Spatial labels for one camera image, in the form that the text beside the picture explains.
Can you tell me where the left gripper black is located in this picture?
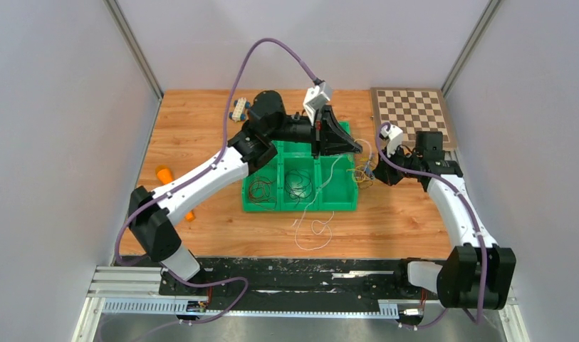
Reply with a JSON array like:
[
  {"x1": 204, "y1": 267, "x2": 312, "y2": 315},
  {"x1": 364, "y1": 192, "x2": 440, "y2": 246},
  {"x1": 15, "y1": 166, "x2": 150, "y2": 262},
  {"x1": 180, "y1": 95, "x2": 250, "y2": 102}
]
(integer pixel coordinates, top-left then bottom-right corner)
[{"x1": 266, "y1": 103, "x2": 361, "y2": 160}]

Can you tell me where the white wire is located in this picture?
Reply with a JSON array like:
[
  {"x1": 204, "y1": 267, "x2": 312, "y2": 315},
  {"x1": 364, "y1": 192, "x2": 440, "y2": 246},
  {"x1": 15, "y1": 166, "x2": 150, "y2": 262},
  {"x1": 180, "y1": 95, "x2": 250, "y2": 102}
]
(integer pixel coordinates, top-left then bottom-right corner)
[{"x1": 293, "y1": 153, "x2": 347, "y2": 251}]

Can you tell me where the black wire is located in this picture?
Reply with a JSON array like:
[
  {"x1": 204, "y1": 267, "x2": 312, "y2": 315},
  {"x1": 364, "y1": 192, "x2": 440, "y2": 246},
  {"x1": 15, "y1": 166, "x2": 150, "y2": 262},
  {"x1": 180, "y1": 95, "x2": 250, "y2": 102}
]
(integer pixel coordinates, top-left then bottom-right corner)
[{"x1": 284, "y1": 169, "x2": 316, "y2": 206}]

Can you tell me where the red wire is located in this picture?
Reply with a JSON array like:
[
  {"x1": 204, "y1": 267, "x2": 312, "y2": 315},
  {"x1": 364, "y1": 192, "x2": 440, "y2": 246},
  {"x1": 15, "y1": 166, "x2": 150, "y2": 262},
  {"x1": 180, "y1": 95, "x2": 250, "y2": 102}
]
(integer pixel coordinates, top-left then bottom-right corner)
[{"x1": 248, "y1": 175, "x2": 278, "y2": 211}]

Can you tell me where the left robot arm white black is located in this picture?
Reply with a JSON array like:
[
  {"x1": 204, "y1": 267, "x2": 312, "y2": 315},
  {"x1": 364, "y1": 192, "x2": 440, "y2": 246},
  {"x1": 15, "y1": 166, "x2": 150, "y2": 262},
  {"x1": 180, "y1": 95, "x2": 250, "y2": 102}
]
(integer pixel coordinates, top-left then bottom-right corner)
[{"x1": 125, "y1": 88, "x2": 362, "y2": 295}]

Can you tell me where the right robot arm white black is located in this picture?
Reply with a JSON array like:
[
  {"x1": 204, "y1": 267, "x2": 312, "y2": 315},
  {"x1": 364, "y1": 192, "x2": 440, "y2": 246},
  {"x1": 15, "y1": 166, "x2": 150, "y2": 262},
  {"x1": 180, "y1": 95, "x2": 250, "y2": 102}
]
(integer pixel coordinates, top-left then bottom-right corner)
[{"x1": 373, "y1": 124, "x2": 516, "y2": 310}]

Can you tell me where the green six-compartment tray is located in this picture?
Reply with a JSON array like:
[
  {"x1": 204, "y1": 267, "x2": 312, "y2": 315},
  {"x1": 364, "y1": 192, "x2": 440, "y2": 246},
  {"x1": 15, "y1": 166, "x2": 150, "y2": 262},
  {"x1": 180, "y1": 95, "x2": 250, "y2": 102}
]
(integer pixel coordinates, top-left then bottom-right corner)
[{"x1": 241, "y1": 141, "x2": 358, "y2": 212}]

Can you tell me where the wooden chessboard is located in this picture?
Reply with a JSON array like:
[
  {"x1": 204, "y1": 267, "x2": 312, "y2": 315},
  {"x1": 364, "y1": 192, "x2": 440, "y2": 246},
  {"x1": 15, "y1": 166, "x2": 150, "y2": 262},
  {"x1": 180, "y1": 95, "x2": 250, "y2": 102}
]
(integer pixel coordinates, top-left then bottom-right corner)
[{"x1": 370, "y1": 87, "x2": 457, "y2": 151}]

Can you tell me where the white blue toy car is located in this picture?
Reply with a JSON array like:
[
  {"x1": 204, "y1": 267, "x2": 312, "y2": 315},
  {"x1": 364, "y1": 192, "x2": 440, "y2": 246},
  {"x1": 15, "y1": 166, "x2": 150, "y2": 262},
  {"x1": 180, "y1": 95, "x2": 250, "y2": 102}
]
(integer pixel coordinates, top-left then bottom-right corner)
[{"x1": 229, "y1": 97, "x2": 251, "y2": 123}]

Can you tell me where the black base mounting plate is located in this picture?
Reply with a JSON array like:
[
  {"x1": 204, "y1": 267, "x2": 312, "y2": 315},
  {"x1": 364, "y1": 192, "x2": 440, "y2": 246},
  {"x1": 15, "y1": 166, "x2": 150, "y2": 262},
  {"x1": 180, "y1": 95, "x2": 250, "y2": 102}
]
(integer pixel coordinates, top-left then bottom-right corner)
[{"x1": 159, "y1": 256, "x2": 444, "y2": 317}]

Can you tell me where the orange plastic carrot toy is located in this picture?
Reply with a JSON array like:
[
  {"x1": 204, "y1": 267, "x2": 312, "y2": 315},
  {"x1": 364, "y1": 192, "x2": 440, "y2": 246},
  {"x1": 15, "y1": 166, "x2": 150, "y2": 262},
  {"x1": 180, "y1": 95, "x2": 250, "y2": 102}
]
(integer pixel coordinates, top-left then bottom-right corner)
[{"x1": 155, "y1": 165, "x2": 195, "y2": 222}]

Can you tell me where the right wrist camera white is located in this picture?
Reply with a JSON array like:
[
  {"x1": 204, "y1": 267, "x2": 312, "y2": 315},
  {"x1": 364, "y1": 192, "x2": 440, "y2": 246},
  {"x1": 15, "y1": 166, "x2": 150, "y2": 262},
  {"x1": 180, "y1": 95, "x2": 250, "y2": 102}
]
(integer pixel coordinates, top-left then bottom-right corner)
[{"x1": 380, "y1": 123, "x2": 404, "y2": 158}]

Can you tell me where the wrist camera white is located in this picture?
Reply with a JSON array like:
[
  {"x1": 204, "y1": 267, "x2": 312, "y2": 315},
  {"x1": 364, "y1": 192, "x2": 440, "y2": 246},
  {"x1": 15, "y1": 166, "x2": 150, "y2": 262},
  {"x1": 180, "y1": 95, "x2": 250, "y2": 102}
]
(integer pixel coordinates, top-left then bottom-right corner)
[
  {"x1": 380, "y1": 123, "x2": 404, "y2": 158},
  {"x1": 303, "y1": 81, "x2": 333, "y2": 125}
]

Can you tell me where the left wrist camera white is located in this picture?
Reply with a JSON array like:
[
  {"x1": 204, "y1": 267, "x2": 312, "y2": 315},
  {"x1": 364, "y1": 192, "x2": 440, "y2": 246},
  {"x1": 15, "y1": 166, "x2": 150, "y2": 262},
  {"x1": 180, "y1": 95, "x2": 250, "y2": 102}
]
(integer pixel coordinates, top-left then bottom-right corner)
[{"x1": 303, "y1": 81, "x2": 333, "y2": 125}]

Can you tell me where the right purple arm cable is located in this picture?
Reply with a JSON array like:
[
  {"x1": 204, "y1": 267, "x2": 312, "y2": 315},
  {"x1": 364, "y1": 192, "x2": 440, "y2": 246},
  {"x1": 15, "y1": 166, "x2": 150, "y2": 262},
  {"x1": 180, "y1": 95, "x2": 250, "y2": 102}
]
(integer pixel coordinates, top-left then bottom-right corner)
[{"x1": 376, "y1": 123, "x2": 489, "y2": 326}]

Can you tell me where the slotted grey cable duct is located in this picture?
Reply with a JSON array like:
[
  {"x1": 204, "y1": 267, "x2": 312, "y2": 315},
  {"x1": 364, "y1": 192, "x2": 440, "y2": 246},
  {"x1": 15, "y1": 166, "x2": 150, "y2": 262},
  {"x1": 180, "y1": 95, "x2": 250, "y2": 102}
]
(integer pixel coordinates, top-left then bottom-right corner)
[{"x1": 100, "y1": 297, "x2": 400, "y2": 319}]

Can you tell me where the aluminium frame rail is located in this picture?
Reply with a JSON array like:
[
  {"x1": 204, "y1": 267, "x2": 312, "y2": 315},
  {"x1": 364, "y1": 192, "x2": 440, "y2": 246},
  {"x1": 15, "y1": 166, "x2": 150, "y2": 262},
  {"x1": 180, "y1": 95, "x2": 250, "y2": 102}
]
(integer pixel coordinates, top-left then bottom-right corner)
[{"x1": 87, "y1": 266, "x2": 162, "y2": 299}]

